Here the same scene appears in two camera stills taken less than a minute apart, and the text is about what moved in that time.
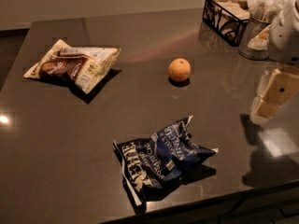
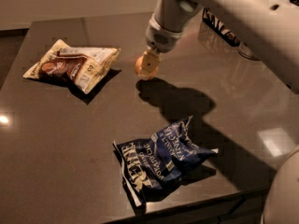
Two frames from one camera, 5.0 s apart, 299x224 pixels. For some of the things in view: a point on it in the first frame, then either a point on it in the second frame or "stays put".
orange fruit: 179,69 → 142,73
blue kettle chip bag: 149,162 stays put
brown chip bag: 88,65 stays put
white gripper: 285,36 → 163,38
